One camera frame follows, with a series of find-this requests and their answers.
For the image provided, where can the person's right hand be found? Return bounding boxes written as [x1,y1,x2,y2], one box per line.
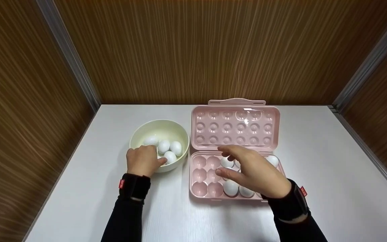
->
[215,145,292,199]

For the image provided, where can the person's left hand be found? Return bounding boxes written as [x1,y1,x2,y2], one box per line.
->
[126,145,168,178]

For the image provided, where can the cream ceramic bowl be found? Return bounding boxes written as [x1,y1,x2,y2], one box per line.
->
[129,120,190,173]

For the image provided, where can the person's right forearm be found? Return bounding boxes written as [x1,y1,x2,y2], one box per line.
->
[274,213,329,242]

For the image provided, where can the person's left forearm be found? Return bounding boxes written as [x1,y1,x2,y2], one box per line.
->
[101,196,147,242]

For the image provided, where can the pink plastic egg box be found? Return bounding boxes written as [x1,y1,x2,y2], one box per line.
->
[189,98,287,202]

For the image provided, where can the black wrist band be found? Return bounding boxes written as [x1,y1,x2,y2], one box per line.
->
[119,173,151,201]
[262,179,310,221]

